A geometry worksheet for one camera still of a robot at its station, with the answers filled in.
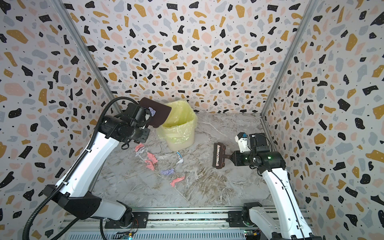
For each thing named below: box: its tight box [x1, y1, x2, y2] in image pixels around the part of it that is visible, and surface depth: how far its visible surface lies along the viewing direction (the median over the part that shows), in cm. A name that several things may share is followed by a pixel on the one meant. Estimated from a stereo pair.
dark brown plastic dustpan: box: [139, 97, 172, 128], surface depth 81 cm
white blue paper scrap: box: [176, 150, 184, 165], surface depth 97 cm
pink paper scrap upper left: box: [147, 152, 158, 164], surface depth 97 cm
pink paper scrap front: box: [170, 176, 185, 187], surface depth 88 cm
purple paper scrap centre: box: [160, 168, 175, 176], surface depth 92 cm
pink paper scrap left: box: [145, 160, 155, 171], surface depth 94 cm
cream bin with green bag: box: [156, 100, 198, 152], surface depth 85 cm
